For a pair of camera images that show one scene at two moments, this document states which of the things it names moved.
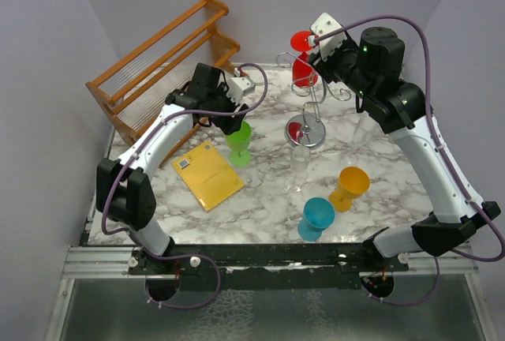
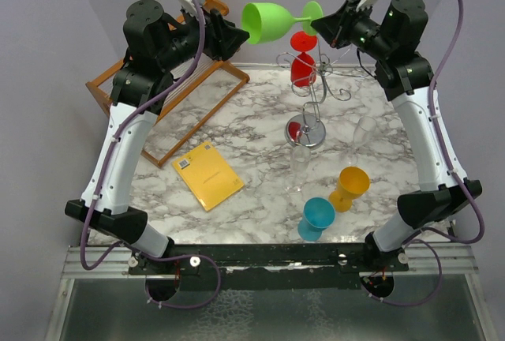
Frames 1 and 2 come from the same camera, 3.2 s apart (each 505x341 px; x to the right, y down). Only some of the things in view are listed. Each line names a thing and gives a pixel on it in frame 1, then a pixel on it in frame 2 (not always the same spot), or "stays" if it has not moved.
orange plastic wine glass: x=353 y=181 stays
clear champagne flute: x=300 y=159 stays
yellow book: x=208 y=174 stays
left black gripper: x=229 y=124 -> x=222 y=37
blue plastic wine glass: x=318 y=215 stays
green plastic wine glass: x=239 y=141 -> x=264 y=21
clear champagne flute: x=363 y=132 stays
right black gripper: x=323 y=67 -> x=334 y=28
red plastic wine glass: x=304 y=73 stays
